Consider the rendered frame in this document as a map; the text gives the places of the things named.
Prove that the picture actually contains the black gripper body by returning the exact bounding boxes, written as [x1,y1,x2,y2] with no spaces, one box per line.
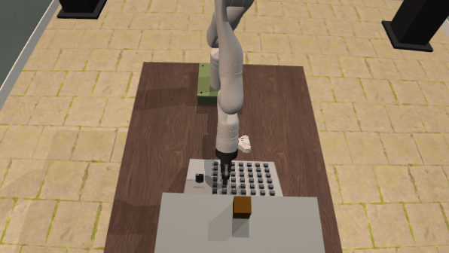
[215,148,238,171]

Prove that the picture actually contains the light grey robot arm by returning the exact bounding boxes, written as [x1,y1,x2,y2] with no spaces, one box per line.
[206,0,254,153]

